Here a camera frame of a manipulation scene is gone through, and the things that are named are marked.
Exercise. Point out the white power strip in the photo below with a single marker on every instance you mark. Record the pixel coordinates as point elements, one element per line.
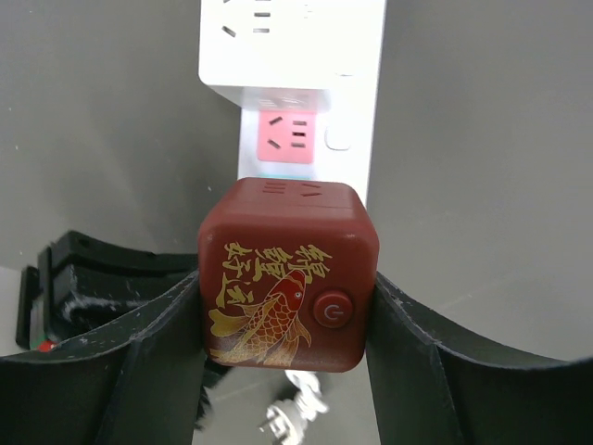
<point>334,145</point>

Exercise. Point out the white cube plug adapter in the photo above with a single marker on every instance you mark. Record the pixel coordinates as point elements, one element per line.
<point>300,55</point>

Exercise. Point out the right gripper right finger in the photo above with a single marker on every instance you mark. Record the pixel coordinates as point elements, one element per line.
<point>436,382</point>

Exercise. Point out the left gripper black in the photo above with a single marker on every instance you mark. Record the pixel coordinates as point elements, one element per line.
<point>80,283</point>

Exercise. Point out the red cube plug adapter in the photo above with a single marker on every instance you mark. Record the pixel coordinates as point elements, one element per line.
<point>286,275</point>

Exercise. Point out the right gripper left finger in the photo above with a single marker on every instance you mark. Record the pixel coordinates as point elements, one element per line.
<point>135,380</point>

